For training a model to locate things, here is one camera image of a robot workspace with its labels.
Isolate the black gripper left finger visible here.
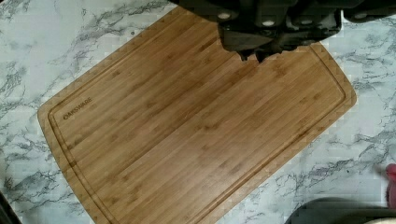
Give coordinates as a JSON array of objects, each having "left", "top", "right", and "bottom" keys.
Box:
[{"left": 218, "top": 26, "right": 272, "bottom": 61}]

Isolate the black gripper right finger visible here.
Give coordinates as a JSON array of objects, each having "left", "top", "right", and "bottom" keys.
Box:
[{"left": 255, "top": 32, "right": 324, "bottom": 63}]

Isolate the red strawberry near edge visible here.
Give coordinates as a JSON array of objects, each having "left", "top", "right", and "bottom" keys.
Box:
[{"left": 386, "top": 163, "right": 396, "bottom": 209}]

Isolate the dark round tray rim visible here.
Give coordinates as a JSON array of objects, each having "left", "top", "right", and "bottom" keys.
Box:
[{"left": 285, "top": 197, "right": 396, "bottom": 224}]

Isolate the bamboo cutting board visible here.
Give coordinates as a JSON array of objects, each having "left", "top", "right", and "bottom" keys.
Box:
[{"left": 37, "top": 7, "right": 356, "bottom": 224}]

